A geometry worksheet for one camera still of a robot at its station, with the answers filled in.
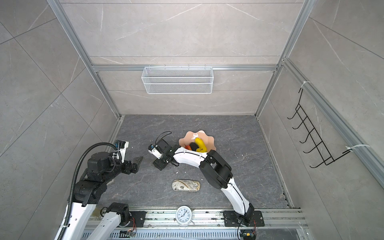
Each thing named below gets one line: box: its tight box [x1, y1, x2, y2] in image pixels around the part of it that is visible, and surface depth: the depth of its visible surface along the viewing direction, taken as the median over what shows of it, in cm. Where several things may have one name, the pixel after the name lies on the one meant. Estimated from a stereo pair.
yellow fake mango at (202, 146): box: [194, 137, 207, 153], surface depth 100 cm
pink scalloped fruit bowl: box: [178, 130, 217, 152], surface depth 103 cm
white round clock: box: [175, 205, 193, 227], surface depth 73 cm
